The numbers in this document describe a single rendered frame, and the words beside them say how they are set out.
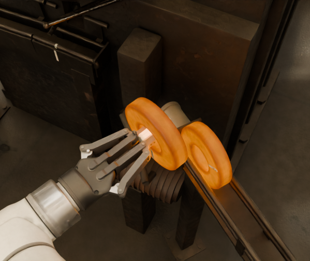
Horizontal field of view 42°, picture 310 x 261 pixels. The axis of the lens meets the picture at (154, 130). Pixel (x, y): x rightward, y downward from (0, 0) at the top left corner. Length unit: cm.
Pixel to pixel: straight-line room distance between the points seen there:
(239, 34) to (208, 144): 25
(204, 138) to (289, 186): 93
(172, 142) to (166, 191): 38
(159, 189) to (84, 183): 42
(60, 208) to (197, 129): 34
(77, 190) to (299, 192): 118
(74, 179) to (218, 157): 30
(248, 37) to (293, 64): 120
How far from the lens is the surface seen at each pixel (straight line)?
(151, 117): 72
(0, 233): 69
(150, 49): 97
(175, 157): 74
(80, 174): 72
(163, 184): 108
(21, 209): 71
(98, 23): 109
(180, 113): 98
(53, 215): 70
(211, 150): 84
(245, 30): 93
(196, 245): 157
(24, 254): 65
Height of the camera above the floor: 151
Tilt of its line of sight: 58 degrees down
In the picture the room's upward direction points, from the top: straight up
